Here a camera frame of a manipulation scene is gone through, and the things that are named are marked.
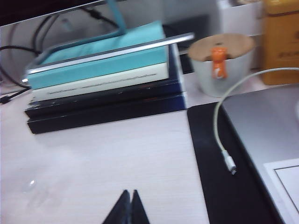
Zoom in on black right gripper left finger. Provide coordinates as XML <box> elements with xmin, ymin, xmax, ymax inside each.
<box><xmin>102</xmin><ymin>189</ymin><xmax>131</xmax><ymax>224</ymax></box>

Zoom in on black looped cable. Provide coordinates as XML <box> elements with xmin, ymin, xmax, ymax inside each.
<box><xmin>32</xmin><ymin>6</ymin><xmax>120</xmax><ymax>57</ymax></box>

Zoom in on white charging cable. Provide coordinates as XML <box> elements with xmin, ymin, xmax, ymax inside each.
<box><xmin>213</xmin><ymin>67</ymin><xmax>299</xmax><ymax>176</ymax></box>

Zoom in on white box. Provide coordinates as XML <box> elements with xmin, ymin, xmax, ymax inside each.
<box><xmin>215</xmin><ymin>0</ymin><xmax>267</xmax><ymax>38</ymax></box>

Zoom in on white book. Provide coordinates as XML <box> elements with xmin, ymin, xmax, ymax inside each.
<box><xmin>30</xmin><ymin>62</ymin><xmax>170</xmax><ymax>104</ymax></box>

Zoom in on orange animal figurine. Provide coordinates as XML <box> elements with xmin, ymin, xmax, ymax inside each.
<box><xmin>209</xmin><ymin>46</ymin><xmax>228</xmax><ymax>80</ymax></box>

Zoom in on teal book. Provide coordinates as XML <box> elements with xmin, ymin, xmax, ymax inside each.
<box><xmin>27</xmin><ymin>20</ymin><xmax>169</xmax><ymax>91</ymax></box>

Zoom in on grey laptop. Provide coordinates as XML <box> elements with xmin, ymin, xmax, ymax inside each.
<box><xmin>220</xmin><ymin>84</ymin><xmax>299</xmax><ymax>224</ymax></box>

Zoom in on black computer monitor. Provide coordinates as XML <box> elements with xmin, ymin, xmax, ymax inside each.
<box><xmin>0</xmin><ymin>0</ymin><xmax>107</xmax><ymax>27</ymax></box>

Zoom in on black cable with plug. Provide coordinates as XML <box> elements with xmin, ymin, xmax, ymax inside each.
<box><xmin>0</xmin><ymin>45</ymin><xmax>38</xmax><ymax>105</ymax></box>

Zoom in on black desk mat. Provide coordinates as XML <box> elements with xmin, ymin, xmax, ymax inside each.
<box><xmin>186</xmin><ymin>101</ymin><xmax>285</xmax><ymax>224</ymax></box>

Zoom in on cork cup lid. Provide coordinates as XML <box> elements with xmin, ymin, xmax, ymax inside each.
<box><xmin>187</xmin><ymin>33</ymin><xmax>256</xmax><ymax>62</ymax></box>

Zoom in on yellow box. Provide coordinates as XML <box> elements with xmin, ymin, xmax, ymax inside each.
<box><xmin>261</xmin><ymin>0</ymin><xmax>299</xmax><ymax>86</ymax></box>

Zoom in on white cup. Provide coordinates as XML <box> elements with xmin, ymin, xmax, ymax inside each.
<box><xmin>190</xmin><ymin>49</ymin><xmax>256</xmax><ymax>98</ymax></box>

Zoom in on black flat box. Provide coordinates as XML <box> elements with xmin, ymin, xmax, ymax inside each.
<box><xmin>26</xmin><ymin>91</ymin><xmax>188</xmax><ymax>135</ymax></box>

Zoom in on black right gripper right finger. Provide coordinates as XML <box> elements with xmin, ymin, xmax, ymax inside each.
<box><xmin>131</xmin><ymin>189</ymin><xmax>150</xmax><ymax>224</ymax></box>

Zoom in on silver flat monitor stand base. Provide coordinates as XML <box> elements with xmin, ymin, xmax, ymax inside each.
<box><xmin>22</xmin><ymin>32</ymin><xmax>195</xmax><ymax>85</ymax></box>

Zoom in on dark blue stacked books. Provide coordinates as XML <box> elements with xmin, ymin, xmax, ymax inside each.
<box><xmin>24</xmin><ymin>42</ymin><xmax>185</xmax><ymax>119</ymax></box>

